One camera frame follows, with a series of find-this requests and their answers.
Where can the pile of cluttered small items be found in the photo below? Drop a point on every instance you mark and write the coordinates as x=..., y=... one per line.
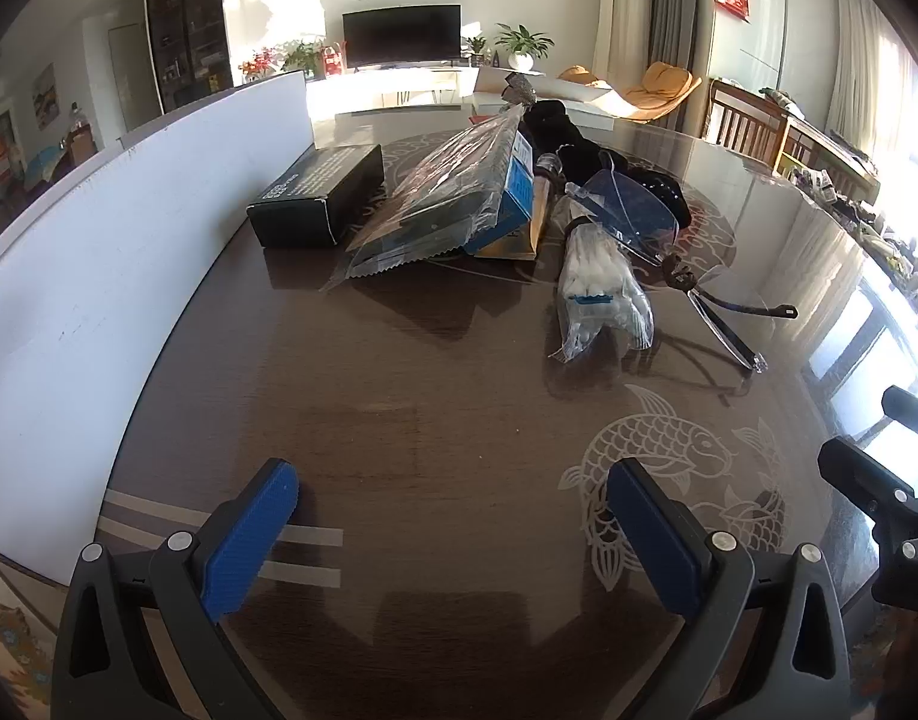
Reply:
x=871, y=225

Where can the bag of cotton swabs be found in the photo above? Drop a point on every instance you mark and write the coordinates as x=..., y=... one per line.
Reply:
x=598, y=277

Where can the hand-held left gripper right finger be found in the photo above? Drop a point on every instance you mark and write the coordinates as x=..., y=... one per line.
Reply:
x=658, y=540

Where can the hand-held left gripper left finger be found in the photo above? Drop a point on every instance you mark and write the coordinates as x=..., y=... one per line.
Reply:
x=249, y=540

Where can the beige curtain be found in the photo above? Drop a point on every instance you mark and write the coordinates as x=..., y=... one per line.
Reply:
x=620, y=7

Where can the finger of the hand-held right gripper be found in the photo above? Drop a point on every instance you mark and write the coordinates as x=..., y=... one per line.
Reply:
x=868, y=476
x=913, y=409

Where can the white board panel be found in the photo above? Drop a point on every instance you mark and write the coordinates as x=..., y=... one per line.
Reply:
x=91, y=277

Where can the white television console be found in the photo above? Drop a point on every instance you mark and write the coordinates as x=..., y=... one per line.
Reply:
x=369, y=90

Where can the dark display cabinet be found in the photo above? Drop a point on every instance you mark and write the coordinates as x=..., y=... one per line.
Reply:
x=185, y=30

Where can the black cloth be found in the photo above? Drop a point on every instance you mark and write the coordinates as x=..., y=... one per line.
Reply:
x=556, y=127

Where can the orange lounge chair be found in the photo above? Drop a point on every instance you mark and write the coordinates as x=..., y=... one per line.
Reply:
x=661, y=82

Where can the clear safety glasses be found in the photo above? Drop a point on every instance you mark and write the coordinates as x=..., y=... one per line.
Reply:
x=631, y=210

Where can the blue and white box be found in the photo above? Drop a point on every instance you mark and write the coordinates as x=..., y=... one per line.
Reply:
x=515, y=191

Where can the red decorative box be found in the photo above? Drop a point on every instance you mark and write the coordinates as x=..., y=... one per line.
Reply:
x=332, y=60

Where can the white window curtain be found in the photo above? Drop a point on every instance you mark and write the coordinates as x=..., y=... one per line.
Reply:
x=856, y=67

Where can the clear plastic bag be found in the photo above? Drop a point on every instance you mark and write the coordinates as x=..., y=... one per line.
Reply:
x=429, y=195

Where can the black television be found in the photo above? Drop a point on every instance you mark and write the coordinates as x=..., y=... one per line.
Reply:
x=399, y=34

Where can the rhinestone hair clip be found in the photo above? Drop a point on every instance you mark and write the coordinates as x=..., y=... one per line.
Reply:
x=519, y=88

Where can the framed wall painting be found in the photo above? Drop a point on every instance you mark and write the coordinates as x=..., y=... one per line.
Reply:
x=45, y=94

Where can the grey curtain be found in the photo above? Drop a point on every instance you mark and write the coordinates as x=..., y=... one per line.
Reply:
x=680, y=7

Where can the floral patterned cloth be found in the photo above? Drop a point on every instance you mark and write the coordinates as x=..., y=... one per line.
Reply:
x=9, y=637

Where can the bushy potted plant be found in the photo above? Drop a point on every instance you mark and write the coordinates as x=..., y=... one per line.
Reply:
x=301, y=58

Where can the black cardboard box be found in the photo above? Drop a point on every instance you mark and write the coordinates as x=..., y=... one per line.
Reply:
x=309, y=195

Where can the red flower bouquet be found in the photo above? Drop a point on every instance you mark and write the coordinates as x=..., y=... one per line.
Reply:
x=256, y=64

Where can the small potted green plant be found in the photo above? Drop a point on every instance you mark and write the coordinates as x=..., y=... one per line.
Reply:
x=475, y=49

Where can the large potted green plant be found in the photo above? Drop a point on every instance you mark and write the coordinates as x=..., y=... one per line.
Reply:
x=520, y=41

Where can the white flat box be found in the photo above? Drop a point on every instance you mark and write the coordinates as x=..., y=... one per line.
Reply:
x=579, y=101

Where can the plastic bottle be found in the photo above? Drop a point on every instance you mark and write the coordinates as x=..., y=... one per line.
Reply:
x=77, y=124

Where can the wooden slatted chair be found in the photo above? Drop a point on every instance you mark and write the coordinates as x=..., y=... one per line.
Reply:
x=736, y=120

